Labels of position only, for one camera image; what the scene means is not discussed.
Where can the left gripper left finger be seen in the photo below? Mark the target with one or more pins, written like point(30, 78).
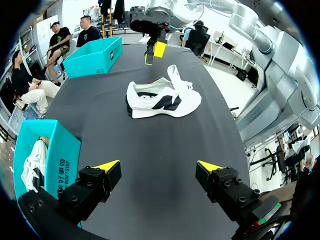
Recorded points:
point(90, 185)

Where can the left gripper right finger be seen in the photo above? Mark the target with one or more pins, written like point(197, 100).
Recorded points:
point(225, 186)

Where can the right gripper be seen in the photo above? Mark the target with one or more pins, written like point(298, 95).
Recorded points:
point(155, 30)

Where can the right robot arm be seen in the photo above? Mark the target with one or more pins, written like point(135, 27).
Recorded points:
point(282, 82)

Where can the white shoe with black mark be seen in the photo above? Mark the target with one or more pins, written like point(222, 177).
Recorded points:
point(162, 100)
point(33, 165)

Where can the teal box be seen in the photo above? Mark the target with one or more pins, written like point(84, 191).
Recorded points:
point(61, 160)
point(90, 58)

